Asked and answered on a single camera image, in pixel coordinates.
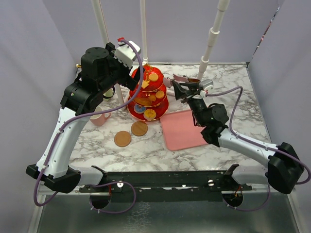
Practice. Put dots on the lower wooden coaster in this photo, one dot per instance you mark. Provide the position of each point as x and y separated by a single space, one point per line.
122 138

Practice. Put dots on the wooden coaster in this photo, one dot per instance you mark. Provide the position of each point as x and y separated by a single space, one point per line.
122 138
139 128

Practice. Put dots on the upper wooden coaster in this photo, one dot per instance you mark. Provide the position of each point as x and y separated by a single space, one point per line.
139 128

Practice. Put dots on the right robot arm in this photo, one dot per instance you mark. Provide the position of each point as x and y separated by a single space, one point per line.
283 168

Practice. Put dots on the red three-tier stand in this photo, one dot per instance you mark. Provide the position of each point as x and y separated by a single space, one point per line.
160 105

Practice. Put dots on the swirl butter cookie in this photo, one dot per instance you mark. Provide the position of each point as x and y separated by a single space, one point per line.
152 98

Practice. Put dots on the yellow donut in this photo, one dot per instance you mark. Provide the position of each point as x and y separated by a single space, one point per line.
149 114

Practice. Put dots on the blue frosted donut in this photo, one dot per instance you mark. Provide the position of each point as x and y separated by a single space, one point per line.
139 109

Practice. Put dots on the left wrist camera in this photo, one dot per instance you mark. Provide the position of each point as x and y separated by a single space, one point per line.
124 54

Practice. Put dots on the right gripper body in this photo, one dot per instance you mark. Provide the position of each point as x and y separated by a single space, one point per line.
196 103

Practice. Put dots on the pink mug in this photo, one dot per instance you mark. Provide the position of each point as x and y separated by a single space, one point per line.
100 119

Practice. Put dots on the round biscuit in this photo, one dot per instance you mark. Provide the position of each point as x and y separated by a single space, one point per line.
153 77
159 94

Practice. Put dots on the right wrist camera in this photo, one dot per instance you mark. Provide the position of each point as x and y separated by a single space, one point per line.
205 87

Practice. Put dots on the brown croissant bread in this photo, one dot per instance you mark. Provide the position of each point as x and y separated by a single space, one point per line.
143 102

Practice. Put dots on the metal tongs pink tips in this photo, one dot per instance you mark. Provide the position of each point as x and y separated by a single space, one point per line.
168 82

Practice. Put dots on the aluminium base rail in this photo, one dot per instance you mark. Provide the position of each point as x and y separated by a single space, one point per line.
214 180

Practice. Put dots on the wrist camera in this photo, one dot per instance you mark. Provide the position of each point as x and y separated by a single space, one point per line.
205 87
124 54

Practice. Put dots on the rectangular yellow biscuit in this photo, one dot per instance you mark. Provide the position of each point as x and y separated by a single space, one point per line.
144 84

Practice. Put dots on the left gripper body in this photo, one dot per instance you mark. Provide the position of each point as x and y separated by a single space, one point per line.
120 74

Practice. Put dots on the green mug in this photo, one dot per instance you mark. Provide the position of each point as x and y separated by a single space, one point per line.
109 93

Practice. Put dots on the white pvc pipe frame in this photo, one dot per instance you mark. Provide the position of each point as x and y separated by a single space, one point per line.
141 53

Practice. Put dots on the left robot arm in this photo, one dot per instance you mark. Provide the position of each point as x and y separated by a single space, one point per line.
101 69

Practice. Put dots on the pink serving tray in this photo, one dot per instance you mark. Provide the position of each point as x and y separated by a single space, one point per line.
179 131

